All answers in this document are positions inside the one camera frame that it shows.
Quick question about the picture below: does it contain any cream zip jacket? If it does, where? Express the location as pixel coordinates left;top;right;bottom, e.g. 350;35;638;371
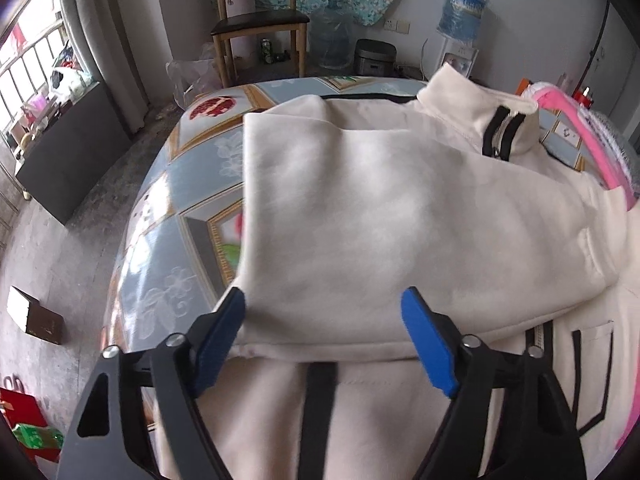
198;67;639;479

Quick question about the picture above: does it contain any red bag on floor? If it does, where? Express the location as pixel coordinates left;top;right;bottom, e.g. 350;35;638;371
1;388;64;463

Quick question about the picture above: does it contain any brown cardboard box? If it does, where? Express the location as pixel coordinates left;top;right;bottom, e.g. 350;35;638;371
6;286;64;344

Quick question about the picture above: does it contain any patterned bed sheet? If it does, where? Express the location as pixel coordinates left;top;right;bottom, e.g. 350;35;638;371
102;75;601;351

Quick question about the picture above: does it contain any pink floral quilt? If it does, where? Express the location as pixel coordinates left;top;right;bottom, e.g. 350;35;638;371
519;81;640;451

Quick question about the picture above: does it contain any dark grey cabinet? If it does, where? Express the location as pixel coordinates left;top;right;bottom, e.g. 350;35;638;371
15;82;131;224

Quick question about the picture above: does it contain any red cup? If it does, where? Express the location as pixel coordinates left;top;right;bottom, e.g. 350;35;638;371
573;87;593;110

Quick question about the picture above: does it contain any white plastic bag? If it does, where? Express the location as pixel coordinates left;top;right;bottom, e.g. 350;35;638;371
166;42;222;110

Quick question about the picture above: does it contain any white water dispenser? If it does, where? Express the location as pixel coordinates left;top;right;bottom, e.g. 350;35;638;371
435;35;478;78

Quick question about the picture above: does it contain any grey door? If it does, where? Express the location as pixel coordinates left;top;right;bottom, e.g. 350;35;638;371
585;6;639;136

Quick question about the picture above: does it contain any grey curtain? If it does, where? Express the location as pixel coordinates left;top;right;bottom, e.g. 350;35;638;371
61;0;171;132

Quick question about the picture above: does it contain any blue water jug on dispenser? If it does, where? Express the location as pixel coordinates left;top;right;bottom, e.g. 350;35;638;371
437;0;488;46

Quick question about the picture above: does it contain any empty clear water jug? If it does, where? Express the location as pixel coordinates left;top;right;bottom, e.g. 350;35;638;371
309;0;352;70

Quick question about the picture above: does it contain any wooden chair dark seat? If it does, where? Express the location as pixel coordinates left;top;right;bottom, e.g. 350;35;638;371
210;0;310;88

